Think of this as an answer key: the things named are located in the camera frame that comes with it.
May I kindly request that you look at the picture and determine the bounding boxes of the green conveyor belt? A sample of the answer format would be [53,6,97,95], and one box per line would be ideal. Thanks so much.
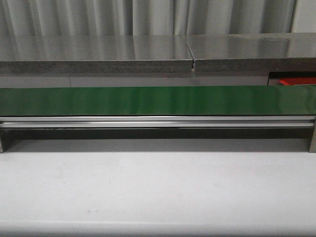
[0,85,316,117]

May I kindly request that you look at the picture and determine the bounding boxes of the grey stone counter slab right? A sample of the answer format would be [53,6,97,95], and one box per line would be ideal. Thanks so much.
[186,33,316,73]

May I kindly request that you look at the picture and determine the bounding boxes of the grey stone counter slab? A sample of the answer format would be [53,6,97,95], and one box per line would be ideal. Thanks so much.
[186,33,316,73]
[0,36,193,75]

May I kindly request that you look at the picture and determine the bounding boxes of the red plastic tray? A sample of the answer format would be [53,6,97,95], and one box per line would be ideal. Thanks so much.
[278,77,316,86]

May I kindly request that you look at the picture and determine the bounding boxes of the grey stone counter slab left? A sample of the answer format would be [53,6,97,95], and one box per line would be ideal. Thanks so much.
[0,36,193,75]

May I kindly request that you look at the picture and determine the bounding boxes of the left conveyor support leg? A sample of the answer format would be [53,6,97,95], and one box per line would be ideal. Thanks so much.
[0,130,11,153]

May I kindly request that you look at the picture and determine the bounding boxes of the conveyor support leg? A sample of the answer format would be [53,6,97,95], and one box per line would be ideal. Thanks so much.
[0,130,11,153]
[309,127,316,153]

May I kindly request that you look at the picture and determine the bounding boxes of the right conveyor support leg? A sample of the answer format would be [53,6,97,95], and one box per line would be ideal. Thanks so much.
[309,127,316,153]

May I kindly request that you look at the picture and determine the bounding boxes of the grey pleated curtain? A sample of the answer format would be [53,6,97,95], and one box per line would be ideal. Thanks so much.
[0,0,296,36]

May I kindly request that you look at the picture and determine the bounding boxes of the aluminium conveyor frame rail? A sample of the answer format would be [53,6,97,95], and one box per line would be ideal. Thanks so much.
[0,116,316,129]

